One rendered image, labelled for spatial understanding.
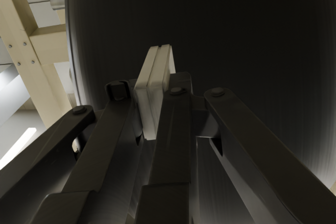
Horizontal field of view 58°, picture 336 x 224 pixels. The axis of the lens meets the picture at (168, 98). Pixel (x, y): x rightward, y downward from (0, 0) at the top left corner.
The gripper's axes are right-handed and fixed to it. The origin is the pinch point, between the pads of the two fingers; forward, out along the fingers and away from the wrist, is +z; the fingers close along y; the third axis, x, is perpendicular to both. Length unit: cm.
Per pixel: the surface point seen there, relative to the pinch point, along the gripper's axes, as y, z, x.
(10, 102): -269, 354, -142
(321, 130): 13.0, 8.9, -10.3
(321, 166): 13.4, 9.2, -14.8
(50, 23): -202, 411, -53
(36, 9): -214, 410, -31
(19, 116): -322, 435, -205
